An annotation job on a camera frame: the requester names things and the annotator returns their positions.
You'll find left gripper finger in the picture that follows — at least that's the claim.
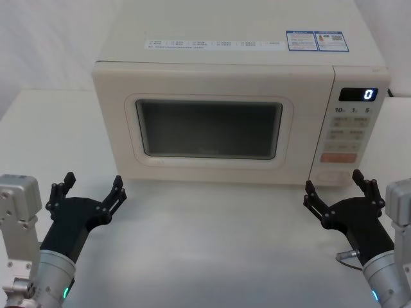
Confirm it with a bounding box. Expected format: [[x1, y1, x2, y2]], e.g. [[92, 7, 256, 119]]
[[46, 172, 77, 221], [95, 175, 128, 224]]

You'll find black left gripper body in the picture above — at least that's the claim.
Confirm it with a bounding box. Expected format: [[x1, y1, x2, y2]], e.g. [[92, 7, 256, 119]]
[[39, 196, 112, 264]]

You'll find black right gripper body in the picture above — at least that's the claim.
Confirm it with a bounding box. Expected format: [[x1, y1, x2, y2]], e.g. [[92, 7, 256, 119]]
[[322, 196, 396, 266]]

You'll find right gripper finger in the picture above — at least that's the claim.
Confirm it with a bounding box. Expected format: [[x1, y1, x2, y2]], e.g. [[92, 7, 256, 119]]
[[351, 169, 386, 220], [303, 180, 337, 230]]

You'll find white table cloth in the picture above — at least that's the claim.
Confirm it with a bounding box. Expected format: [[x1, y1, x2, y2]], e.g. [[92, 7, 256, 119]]
[[0, 87, 411, 308]]

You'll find cream microwave oven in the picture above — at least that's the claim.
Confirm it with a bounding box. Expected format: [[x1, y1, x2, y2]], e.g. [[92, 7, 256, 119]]
[[91, 6, 392, 188]]

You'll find white curtain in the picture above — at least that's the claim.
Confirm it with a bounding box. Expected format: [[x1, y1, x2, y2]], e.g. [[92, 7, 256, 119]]
[[0, 0, 411, 97]]

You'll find thin cable with silver plug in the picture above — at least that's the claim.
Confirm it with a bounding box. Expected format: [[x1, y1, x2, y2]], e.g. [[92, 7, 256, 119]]
[[335, 249, 365, 270]]

